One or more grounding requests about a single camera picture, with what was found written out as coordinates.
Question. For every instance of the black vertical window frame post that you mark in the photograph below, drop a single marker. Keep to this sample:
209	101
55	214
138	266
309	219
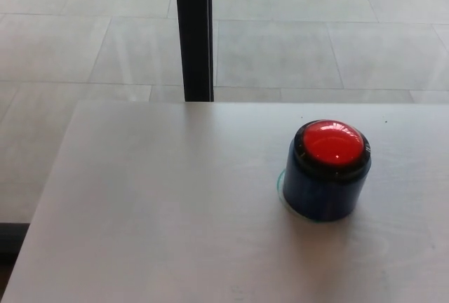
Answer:
196	33

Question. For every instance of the red dome push button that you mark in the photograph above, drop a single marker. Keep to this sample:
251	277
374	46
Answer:
326	173

